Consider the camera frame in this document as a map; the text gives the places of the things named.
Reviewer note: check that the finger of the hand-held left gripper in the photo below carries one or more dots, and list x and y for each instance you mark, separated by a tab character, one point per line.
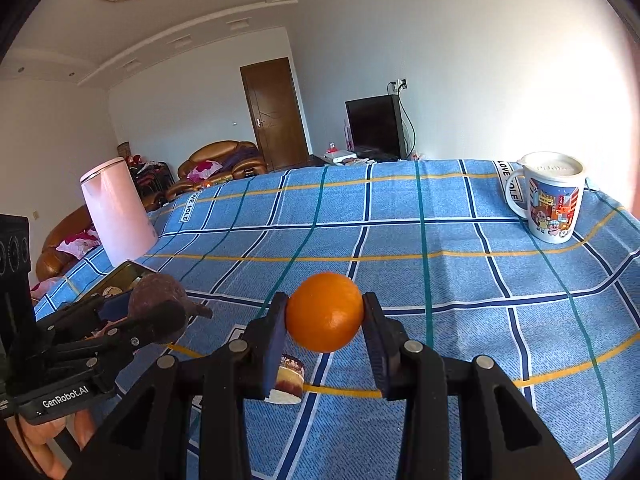
155	325
115	307

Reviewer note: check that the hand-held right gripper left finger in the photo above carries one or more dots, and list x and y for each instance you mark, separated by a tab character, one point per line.
272	355

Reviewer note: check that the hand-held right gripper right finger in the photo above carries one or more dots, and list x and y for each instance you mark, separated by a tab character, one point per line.
382	365

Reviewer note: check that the purple passion fruit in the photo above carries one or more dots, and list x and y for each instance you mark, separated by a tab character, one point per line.
155	290

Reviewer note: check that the pink tin box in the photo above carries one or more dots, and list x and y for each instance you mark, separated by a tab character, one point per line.
125	272

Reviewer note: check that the large orange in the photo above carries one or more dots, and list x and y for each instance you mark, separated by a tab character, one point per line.
325	312

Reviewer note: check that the person's left hand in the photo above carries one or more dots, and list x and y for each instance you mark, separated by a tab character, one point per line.
47	440

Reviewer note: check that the layered chocolate cake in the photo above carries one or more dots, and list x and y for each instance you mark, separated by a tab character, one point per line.
290	375

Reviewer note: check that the white floral cushion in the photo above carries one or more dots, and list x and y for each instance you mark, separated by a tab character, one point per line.
77	247
45	290
202	170

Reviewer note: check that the brown leather sofa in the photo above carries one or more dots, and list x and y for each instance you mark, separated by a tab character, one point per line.
65	225

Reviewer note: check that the pink electric kettle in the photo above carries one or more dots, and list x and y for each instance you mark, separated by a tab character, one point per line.
117	210

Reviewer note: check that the blue plaid tablecloth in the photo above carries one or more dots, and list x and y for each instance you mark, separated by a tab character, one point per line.
450	270

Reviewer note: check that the dark metal rack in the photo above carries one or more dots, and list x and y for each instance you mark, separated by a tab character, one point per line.
152	175

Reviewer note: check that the brown leather armchair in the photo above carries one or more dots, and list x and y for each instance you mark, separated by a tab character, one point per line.
215	152

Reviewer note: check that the purple blanket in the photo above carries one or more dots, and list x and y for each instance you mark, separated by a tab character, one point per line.
242	155

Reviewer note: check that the white box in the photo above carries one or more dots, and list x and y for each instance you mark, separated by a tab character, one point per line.
340	157

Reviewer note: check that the white cartoon print mug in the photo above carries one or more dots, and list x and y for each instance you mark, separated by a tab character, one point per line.
550	200

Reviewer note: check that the brown wooden door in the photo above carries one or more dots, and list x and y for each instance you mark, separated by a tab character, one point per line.
275	115

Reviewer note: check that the black television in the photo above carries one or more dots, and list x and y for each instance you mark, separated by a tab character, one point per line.
375	125

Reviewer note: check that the white wall socket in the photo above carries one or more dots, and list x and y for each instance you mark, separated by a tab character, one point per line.
399	84

